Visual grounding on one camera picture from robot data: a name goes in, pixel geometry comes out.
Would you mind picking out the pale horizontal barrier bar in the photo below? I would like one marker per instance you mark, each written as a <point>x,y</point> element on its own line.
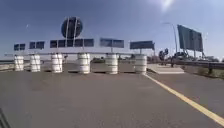
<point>96,53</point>

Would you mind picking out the row of white barrels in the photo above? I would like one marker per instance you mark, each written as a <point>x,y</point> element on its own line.
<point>84,63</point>

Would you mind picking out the row of dark sign panels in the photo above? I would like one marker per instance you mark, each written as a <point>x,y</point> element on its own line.
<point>88,42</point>

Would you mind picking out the grey asphalt road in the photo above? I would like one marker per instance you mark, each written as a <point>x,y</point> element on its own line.
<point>100,100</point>

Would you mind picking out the dark trees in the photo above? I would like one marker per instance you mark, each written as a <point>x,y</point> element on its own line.
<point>163,53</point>

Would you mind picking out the pale concrete slab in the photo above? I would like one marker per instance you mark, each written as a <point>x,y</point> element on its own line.
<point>165,69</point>

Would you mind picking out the round dark sign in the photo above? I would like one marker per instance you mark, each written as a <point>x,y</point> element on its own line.
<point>71,27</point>

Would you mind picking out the street lamp pole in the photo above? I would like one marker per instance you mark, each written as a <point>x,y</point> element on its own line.
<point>175,40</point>

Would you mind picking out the large dark billboard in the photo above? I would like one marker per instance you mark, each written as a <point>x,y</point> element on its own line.
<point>190,39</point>

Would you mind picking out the grey metal guardrail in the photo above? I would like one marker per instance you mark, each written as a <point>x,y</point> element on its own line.
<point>200,63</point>

